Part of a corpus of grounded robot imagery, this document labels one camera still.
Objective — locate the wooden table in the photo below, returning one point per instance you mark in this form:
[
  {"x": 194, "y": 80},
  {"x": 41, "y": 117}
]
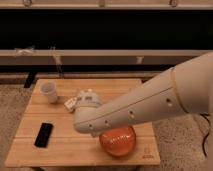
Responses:
[{"x": 66, "y": 147}]

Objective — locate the translucent plastic cup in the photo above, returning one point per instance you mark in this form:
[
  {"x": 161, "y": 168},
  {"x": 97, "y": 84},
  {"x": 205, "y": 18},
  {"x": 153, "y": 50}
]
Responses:
[{"x": 48, "y": 89}]

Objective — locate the orange ceramic bowl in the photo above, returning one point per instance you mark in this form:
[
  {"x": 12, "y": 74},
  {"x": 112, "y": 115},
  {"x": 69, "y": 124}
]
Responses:
[{"x": 118, "y": 142}]

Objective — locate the black rectangular remote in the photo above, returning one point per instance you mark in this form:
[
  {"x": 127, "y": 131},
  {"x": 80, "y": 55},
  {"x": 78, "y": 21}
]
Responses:
[{"x": 43, "y": 135}]

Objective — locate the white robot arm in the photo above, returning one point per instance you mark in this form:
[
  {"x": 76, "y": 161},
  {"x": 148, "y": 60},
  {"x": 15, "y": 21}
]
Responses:
[{"x": 186, "y": 88}]

